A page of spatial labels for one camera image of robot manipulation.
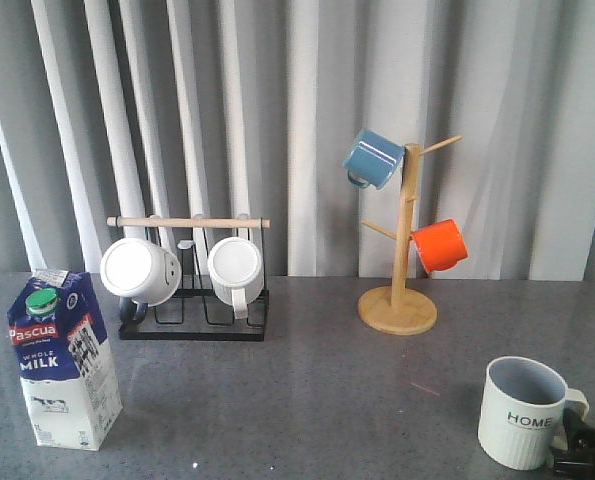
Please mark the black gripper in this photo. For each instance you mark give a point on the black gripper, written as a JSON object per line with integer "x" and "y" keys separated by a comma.
{"x": 577, "y": 461}

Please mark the cream HOME mug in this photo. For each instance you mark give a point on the cream HOME mug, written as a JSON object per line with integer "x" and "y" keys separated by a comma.
{"x": 522, "y": 407}

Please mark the blue white milk carton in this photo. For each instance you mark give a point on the blue white milk carton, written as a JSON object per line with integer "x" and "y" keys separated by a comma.
{"x": 66, "y": 368}

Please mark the wooden mug tree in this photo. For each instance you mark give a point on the wooden mug tree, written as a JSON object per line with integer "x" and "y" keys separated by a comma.
{"x": 397, "y": 309}

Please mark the orange enamel mug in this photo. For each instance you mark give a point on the orange enamel mug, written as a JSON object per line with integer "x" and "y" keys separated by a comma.
{"x": 440, "y": 246}

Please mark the blue enamel mug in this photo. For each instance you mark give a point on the blue enamel mug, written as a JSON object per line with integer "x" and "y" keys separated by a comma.
{"x": 372, "y": 160}

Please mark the small white ribbed mug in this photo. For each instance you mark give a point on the small white ribbed mug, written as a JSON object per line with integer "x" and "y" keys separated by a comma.
{"x": 235, "y": 269}

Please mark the large white hanging mug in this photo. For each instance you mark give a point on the large white hanging mug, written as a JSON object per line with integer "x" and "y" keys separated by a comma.
{"x": 140, "y": 270}

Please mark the grey pleated curtain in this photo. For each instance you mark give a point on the grey pleated curtain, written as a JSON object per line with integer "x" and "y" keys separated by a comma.
{"x": 247, "y": 109}

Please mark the black wire mug rack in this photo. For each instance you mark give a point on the black wire mug rack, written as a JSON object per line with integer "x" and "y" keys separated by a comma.
{"x": 194, "y": 312}

